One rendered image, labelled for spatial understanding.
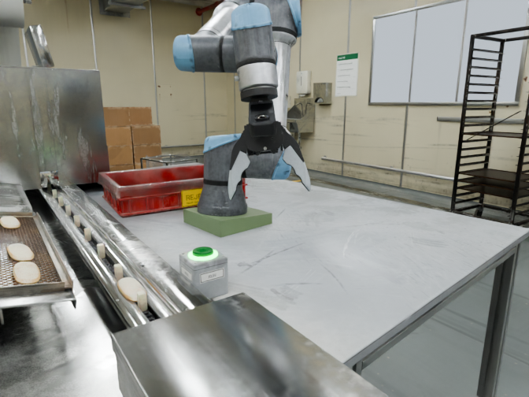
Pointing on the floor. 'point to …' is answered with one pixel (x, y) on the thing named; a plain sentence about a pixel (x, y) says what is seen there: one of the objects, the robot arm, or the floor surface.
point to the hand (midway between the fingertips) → (270, 197)
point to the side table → (351, 265)
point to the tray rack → (499, 179)
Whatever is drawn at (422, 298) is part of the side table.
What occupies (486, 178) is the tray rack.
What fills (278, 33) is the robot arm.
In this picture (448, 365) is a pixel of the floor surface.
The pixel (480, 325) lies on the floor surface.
